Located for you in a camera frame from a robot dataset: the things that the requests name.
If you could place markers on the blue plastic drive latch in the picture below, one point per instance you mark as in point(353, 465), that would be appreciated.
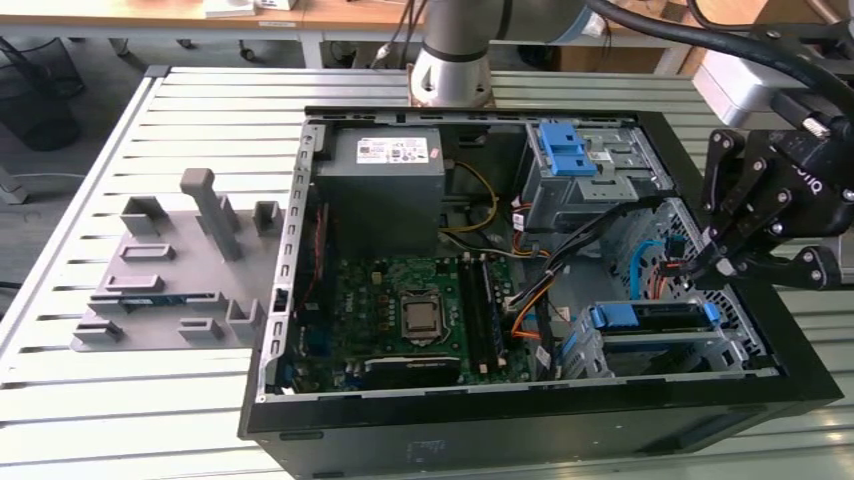
point(563, 150)

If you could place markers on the black open PC case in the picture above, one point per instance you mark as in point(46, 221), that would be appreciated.
point(467, 425)

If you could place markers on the hard disk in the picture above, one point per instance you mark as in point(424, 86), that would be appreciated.
point(616, 317)

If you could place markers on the small white labelled box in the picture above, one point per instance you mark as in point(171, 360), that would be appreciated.
point(275, 4)

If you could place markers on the brown wooden cabinet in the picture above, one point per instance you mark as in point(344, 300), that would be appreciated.
point(740, 12)

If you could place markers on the black RAM slot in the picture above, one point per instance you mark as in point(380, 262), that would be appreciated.
point(471, 310)

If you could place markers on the grey power supply unit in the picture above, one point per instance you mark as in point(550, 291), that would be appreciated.
point(380, 210)

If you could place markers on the large white box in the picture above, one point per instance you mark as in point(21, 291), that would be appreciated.
point(229, 7)

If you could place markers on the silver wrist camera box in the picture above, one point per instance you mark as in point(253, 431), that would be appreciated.
point(727, 90)

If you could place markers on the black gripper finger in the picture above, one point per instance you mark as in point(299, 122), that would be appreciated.
point(816, 267)
point(714, 170)

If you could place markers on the green motherboard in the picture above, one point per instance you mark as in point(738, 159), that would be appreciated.
point(360, 310)

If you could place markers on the wooden desk with white frame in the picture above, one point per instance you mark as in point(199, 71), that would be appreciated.
point(167, 15)

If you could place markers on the grey metal disk bay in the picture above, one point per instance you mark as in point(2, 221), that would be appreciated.
point(667, 341)

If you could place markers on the blue labelled RAM stick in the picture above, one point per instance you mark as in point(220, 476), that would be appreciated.
point(153, 301)

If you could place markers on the grey metal bracket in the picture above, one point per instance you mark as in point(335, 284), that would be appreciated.
point(12, 192)

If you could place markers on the silver CPU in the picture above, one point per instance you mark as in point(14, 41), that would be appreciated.
point(420, 317)

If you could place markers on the black graphics card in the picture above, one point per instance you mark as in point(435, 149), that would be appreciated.
point(413, 372)

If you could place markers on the grey parts rack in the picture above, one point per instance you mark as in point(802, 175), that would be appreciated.
point(187, 280)

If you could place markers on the black RAM stick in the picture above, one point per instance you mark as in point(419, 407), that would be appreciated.
point(492, 310)

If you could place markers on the black mesh waste bin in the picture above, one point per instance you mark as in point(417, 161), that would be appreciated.
point(40, 100)

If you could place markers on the grey metal drive cage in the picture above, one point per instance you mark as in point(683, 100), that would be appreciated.
point(600, 190)

